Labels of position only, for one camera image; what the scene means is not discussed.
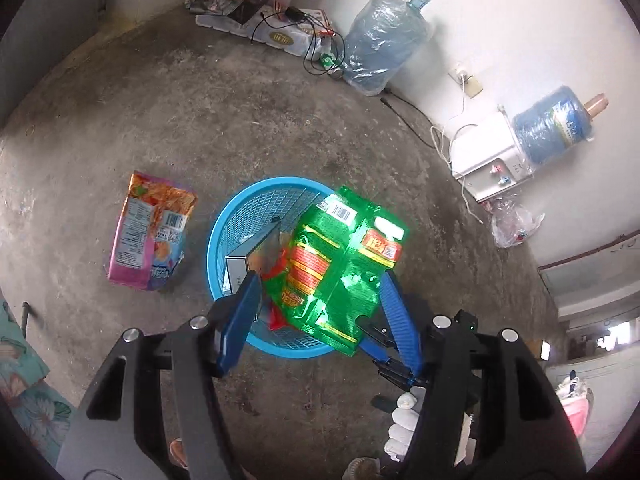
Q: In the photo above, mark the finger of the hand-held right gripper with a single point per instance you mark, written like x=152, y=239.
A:
x=382, y=360

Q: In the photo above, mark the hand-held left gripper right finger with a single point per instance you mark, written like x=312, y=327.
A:
x=400, y=320

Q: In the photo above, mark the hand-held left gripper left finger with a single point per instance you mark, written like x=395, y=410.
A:
x=240, y=320

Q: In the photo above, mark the white dark-edged box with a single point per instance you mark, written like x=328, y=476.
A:
x=240, y=270

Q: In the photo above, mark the green snack packet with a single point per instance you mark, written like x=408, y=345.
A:
x=330, y=270

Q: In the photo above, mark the blue plastic basket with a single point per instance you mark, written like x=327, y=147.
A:
x=235, y=220

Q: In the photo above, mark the pink snack packet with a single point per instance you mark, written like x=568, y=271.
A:
x=150, y=235

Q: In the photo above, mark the person's right hand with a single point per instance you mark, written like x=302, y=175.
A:
x=402, y=420

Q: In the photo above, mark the clear plastic bag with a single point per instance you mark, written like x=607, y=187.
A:
x=515, y=222

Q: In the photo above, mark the white water dispenser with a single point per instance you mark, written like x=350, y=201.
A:
x=487, y=160

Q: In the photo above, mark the blue wrapped water jug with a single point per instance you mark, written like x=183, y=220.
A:
x=550, y=125

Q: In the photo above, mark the floral blue blanket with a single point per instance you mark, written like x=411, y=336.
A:
x=30, y=400

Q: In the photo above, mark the clear blue water jug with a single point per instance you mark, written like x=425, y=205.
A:
x=382, y=45

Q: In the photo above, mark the white power strip box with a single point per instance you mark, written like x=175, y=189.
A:
x=280, y=37

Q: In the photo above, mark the wall socket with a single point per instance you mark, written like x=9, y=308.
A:
x=467, y=82

